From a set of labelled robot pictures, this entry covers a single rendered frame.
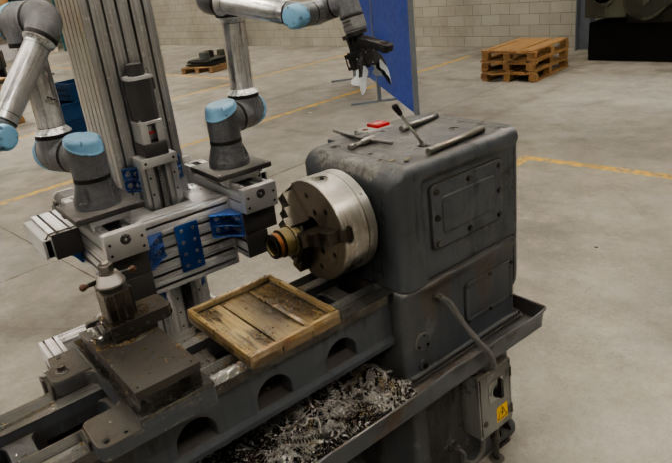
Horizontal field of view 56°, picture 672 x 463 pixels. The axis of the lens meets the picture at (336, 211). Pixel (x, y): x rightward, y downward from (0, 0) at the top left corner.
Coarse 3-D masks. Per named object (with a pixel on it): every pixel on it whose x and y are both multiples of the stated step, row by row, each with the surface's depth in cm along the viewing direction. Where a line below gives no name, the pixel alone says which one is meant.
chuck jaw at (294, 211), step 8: (288, 192) 187; (280, 200) 188; (288, 200) 186; (296, 200) 187; (288, 208) 185; (296, 208) 186; (288, 216) 184; (296, 216) 185; (304, 216) 186; (280, 224) 185; (288, 224) 183; (296, 224) 184
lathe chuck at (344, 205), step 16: (320, 176) 185; (336, 176) 184; (304, 192) 184; (320, 192) 178; (336, 192) 178; (352, 192) 180; (304, 208) 187; (320, 208) 180; (336, 208) 175; (352, 208) 178; (304, 224) 191; (320, 224) 183; (336, 224) 176; (352, 224) 177; (352, 240) 177; (368, 240) 181; (320, 256) 188; (336, 256) 182; (352, 256) 180; (320, 272) 191; (336, 272) 184
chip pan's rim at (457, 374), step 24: (528, 312) 231; (504, 336) 210; (456, 360) 210; (480, 360) 206; (408, 384) 199; (432, 384) 191; (456, 384) 201; (408, 408) 187; (360, 432) 175; (384, 432) 183; (336, 456) 171
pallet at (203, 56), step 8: (200, 56) 1322; (208, 56) 1326; (216, 56) 1357; (224, 56) 1352; (192, 64) 1329; (200, 64) 1318; (208, 64) 1311; (216, 64) 1326; (224, 64) 1336; (184, 72) 1330; (200, 72) 1319
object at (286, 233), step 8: (280, 232) 179; (288, 232) 179; (296, 232) 182; (272, 240) 182; (280, 240) 177; (288, 240) 178; (296, 240) 179; (272, 248) 182; (280, 248) 177; (288, 248) 178; (296, 248) 180; (272, 256) 181; (280, 256) 179
